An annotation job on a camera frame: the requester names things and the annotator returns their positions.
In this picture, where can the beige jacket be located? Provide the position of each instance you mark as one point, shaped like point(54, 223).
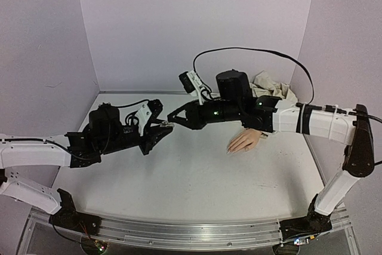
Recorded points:
point(264, 85)

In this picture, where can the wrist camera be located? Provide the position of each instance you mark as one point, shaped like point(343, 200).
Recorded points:
point(194, 86)
point(148, 114)

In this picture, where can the mannequin hand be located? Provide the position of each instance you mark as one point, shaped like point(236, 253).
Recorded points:
point(245, 141)

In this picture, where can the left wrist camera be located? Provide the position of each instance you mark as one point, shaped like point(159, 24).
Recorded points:
point(148, 114)

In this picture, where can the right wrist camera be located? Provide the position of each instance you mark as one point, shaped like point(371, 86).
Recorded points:
point(194, 86)

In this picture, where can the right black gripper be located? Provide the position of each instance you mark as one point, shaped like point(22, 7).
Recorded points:
point(194, 114)

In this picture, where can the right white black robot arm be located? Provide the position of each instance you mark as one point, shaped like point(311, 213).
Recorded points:
point(273, 114)

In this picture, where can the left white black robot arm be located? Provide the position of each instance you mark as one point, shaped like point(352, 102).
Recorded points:
point(40, 151)

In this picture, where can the clear nail polish bottle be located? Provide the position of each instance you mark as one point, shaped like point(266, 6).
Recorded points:
point(167, 124)

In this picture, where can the aluminium front rail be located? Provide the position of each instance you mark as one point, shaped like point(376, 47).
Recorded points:
point(197, 236)

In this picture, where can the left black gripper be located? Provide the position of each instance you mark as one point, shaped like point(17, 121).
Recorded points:
point(152, 141)

